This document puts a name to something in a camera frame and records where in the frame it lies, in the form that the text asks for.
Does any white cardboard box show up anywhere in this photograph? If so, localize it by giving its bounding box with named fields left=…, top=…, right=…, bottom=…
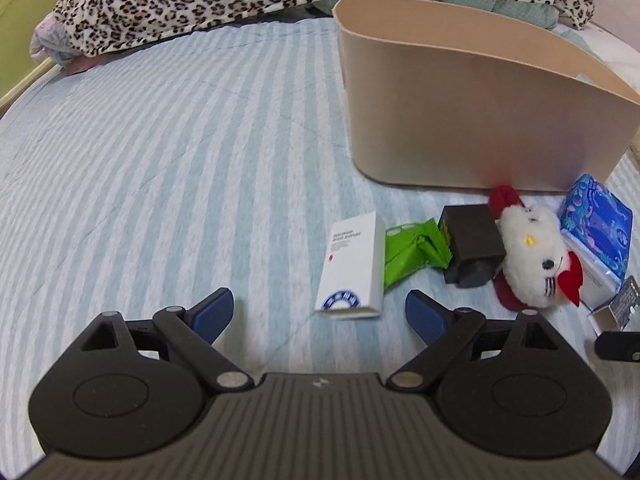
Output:
left=314, top=211, right=385, bottom=318

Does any blue tissue pack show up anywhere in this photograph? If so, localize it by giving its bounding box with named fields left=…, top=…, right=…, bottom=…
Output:
left=560, top=174, right=634, bottom=311

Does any white red kitty plush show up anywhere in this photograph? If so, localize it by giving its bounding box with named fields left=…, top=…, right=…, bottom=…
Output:
left=488, top=185, right=584, bottom=312

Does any green plastic packet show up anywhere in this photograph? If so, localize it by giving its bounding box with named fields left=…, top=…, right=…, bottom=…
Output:
left=384, top=219, right=452, bottom=290

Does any small dark blue box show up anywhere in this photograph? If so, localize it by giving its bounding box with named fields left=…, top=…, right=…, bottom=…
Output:
left=588, top=276, right=639, bottom=335

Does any pink floral pillow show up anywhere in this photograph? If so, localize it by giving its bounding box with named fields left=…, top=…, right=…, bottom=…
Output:
left=29, top=13, right=102, bottom=75

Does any beige plastic storage basket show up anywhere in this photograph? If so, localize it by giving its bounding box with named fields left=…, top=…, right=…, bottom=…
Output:
left=333, top=0, right=639, bottom=192

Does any green plastic storage bin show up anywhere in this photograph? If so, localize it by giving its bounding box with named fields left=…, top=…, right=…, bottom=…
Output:
left=0, top=0, right=58, bottom=96

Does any striped blue bed sheet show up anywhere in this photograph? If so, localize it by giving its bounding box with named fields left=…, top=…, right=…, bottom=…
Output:
left=0, top=16, right=640, bottom=476

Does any small black box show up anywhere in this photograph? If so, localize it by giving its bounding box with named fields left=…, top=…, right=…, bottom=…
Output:
left=438, top=204, right=506, bottom=288

